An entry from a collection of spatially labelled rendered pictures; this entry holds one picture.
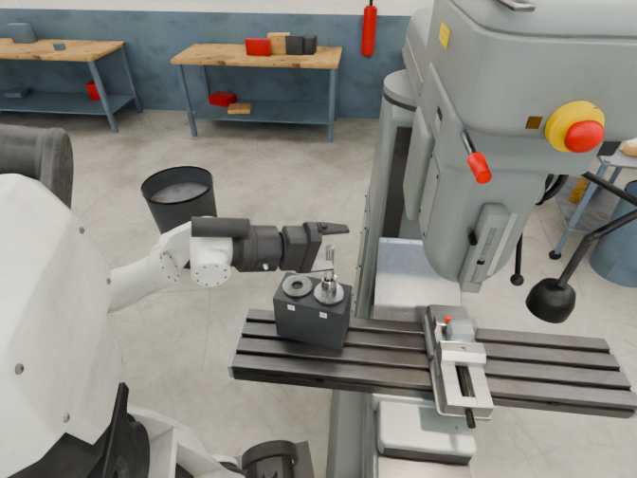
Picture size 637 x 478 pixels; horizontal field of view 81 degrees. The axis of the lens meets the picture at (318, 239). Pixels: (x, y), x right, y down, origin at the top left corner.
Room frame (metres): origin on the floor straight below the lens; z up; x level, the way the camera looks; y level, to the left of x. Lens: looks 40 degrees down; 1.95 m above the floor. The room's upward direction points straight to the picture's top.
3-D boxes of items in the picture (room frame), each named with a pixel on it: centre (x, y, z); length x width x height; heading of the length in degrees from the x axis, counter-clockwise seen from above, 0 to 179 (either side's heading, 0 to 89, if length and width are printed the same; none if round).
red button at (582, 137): (0.42, -0.32, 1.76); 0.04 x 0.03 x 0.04; 84
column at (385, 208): (1.29, -0.41, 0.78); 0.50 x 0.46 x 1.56; 174
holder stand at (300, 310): (0.76, 0.02, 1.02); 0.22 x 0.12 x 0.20; 73
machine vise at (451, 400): (0.64, -0.42, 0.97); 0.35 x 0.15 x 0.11; 175
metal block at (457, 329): (0.67, -0.42, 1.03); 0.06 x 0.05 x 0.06; 85
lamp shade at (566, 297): (0.44, -0.42, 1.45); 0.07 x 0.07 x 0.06
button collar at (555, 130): (0.45, -0.32, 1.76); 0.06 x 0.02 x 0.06; 84
